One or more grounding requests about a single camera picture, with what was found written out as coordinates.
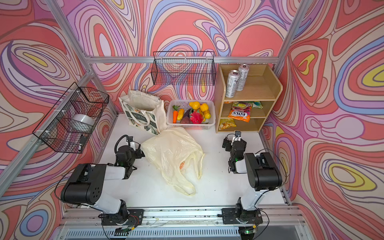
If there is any orange Fox's candy bag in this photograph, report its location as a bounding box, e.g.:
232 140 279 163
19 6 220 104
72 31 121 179
228 102 252 123

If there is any cream plastic grocery bag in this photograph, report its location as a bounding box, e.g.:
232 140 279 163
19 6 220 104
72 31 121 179
141 128 205 196

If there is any leaf print canvas tote bag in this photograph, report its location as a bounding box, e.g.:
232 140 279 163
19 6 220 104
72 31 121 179
119 90 168 135

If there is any silver drink can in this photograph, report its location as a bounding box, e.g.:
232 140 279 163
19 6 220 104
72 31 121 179
236 64 250 91
226 70 240 98

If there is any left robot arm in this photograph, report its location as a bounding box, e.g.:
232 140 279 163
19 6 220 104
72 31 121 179
58 135 145 232

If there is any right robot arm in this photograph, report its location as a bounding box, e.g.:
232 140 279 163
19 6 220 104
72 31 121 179
218 131 283 226

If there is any yellow chips packet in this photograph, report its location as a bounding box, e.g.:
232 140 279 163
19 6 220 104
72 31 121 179
219 118 237 131

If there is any green snack packet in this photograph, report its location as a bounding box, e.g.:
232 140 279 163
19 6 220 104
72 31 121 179
232 101 263 109

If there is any toy pink dragon fruit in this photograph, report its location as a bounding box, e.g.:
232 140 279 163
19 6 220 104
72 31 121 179
190 109 204 124

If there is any wooden shelf unit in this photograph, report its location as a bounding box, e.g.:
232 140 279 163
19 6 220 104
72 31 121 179
214 64 283 133

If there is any toy dark red fruit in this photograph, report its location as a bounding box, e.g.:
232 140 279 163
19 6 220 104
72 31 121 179
180 117 192 124

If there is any toy yellow pear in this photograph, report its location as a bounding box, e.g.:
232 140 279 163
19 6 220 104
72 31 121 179
189 101 201 110

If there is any toy purple eggplant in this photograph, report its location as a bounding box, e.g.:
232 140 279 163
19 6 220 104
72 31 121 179
183 109 193 119

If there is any white tape roll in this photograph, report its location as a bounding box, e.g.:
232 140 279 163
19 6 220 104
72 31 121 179
70 114 95 133

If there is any toy yellow corn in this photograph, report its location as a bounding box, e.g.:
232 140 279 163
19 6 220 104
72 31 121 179
177 109 185 121

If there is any white perforated plastic basket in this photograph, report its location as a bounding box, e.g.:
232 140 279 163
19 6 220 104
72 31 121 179
167 100 216 130

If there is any toy carrot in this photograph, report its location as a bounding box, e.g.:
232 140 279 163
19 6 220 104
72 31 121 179
172 105 180 124

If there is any black wire basket left wall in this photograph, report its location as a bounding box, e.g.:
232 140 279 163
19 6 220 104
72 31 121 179
33 83 110 154

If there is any black wire basket wall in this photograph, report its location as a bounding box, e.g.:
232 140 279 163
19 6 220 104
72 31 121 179
33 83 110 154
151 51 217 86

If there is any black wire basket back wall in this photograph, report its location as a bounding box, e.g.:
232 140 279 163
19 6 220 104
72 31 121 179
151 51 217 86

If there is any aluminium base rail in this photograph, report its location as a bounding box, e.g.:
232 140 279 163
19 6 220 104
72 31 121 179
51 205 314 240

